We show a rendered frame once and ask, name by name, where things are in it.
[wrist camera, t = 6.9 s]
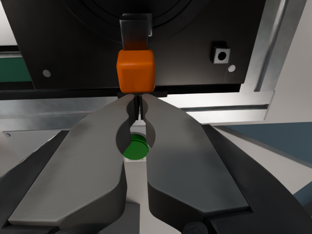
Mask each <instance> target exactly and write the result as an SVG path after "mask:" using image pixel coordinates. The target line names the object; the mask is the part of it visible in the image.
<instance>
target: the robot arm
mask: <svg viewBox="0 0 312 234"><path fill-rule="evenodd" d="M139 108H140V114H141V120H143V121H144V122H145V125H146V142H147V144H148V145H149V146H150V147H151V150H150V151H149V152H148V154H147V155H146V168H147V185H148V200H149V210H150V212H151V214H152V215H153V216H154V217H155V218H157V219H159V220H161V221H163V222H165V223H166V224H168V225H170V226H172V227H173V228H175V229H177V230H178V231H179V232H181V234H312V217H311V216H310V215H309V214H308V212H307V211H306V210H305V209H304V208H303V206H302V205H301V204H300V203H299V201H298V200H297V199H296V198H295V197H294V196H293V195H292V194H291V193H290V191H289V190H288V189H287V188H286V187H285V186H284V185H283V184H282V183H281V182H280V181H279V180H278V179H277V178H276V177H275V176H273V175H272V174H271V173H270V172H269V171H268V170H267V169H265V168H264V167H263V166H262V165H261V164H259V163H258V162H257V161H256V160H254V159H253V158H252V157H251V156H249V155H248V154H247V153H246V152H244V151H243V150H242V149H240V148H239V147H238V146H236V145H235V144H234V143H233V142H231V141H230V140H229V139H227V138H226V137H225V136H224V135H222V134H221V133H220V132H219V131H217V130H216V129H215V128H214V127H212V126H211V125H210V124H204V125H202V124H201V123H200V122H198V121H197V120H196V119H194V118H193V117H192V116H191V115H189V114H188V113H186V112H185V111H183V110H181V109H180V108H178V107H176V106H174V105H172V104H169V103H167V102H165V101H163V100H161V99H159V98H157V97H155V96H153V95H150V94H148V93H145V94H142V95H139V96H138V95H133V94H127V95H125V96H123V97H121V98H119V99H117V100H115V101H114V102H112V103H110V104H108V105H106V106H104V107H102V108H100V109H98V110H96V111H94V112H93V113H91V114H89V115H88V116H86V117H85V118H83V119H82V120H81V121H79V122H78V123H77V124H75V125H74V126H73V127H72V128H71V129H70V130H61V131H59V132H58V133H57V134H56V135H54V136H53V137H52V138H50V139H49V140H48V141H46V142H45V143H44V144H43V145H41V146H40V147H39V148H37V149H36V150H35V151H34V152H32V153H31V154H30V155H28V156H27V157H26V158H25V159H23V160H22V161H21V162H19V163H18V164H17V165H15V166H14V167H13V168H11V169H10V170H9V171H8V172H6V173H5V174H4V175H3V176H1V177H0V234H99V232H100V231H101V230H103V229H104V228H106V227H107V226H109V225H110V224H112V223H113V222H115V221H116V220H118V219H119V218H120V217H121V216H122V215H123V213H124V210H125V202H126V195H127V181H126V174H125V167H124V158H123V153H124V152H125V150H126V149H127V148H128V147H129V146H130V144H131V134H130V128H131V126H132V124H133V123H134V122H135V121H136V120H138V117H139Z"/></svg>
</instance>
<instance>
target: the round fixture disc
mask: <svg viewBox="0 0 312 234"><path fill-rule="evenodd" d="M61 1H62V3H63V4H64V5H65V7H66V8H67V9H68V10H69V11H70V12H71V14H72V15H73V16H74V17H75V18H76V19H78V20H79V21H80V22H81V23H82V24H83V25H85V26H86V27H87V28H89V29H90V30H92V31H93V32H94V33H96V34H98V35H100V36H101V37H104V38H106V39H108V40H111V41H114V42H117V43H121V44H122V38H121V30H120V23H119V20H120V16H122V15H123V13H135V12H151V13H152V24H153V35H152V36H151V37H148V44H149V45H150V44H155V43H158V42H162V41H164V40H167V39H169V38H171V37H173V36H175V35H177V34H178V33H180V32H181V31H183V30H184V29H185V28H186V27H188V26H189V25H190V24H191V23H192V22H193V21H194V20H195V19H196V18H197V17H198V16H199V15H200V13H201V12H202V11H203V9H204V8H205V7H206V5H207V4H208V2H209V1H210V0H61Z"/></svg>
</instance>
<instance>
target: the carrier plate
mask: <svg viewBox="0 0 312 234"><path fill-rule="evenodd" d="M0 1H1V4H2V6H3V9H4V12H5V14H6V17H7V20H8V22H9V25H10V27H11V30H12V32H13V35H14V37H15V40H16V42H17V45H18V47H19V50H20V53H21V55H22V58H23V60H24V63H25V65H26V68H27V71H28V73H29V76H30V78H31V81H32V84H33V86H34V88H35V90H67V89H96V88H120V85H119V80H118V74H117V58H118V53H119V52H120V50H122V49H123V45H122V44H121V43H117V42H114V41H111V40H108V39H106V38H104V37H101V36H100V35H98V34H96V33H94V32H93V31H92V30H90V29H89V28H87V27H86V26H85V25H83V24H82V23H81V22H80V21H79V20H78V19H76V18H75V17H74V16H73V15H72V14H71V12H70V11H69V10H68V9H67V8H66V7H65V5H64V4H63V3H62V1H61V0H0ZM265 3H266V0H210V1H209V2H208V4H207V5H206V7H205V8H204V9H203V11H202V12H201V13H200V15H199V16H198V17H197V18H196V19H195V20H194V21H193V22H192V23H191V24H190V25H189V26H188V27H186V28H185V29H184V30H183V31H181V32H180V33H178V34H177V35H175V36H173V37H171V38H169V39H167V40H164V41H162V42H158V43H155V44H150V45H149V49H151V50H152V51H153V53H154V59H155V87H156V86H186V85H230V84H244V82H245V79H246V75H247V71H248V67H249V63H250V59H251V56H252V52H253V48H254V44H255V40H256V37H257V33H258V29H259V26H260V21H261V17H262V14H263V10H264V6H265ZM213 46H229V47H230V48H231V50H230V55H229V60H228V63H227V64H213V63H212V62H211V56H212V49H213Z"/></svg>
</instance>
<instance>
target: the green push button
mask: <svg viewBox="0 0 312 234"><path fill-rule="evenodd" d="M148 152H149V145H148V144H147V142H146V139H145V138H143V137H141V136H131V144H130V146H129V147H128V148H127V149H126V150H125V152H124V153H123V156H124V157H126V158H128V159H130V160H140V159H142V158H144V157H146V155H147V154H148Z"/></svg>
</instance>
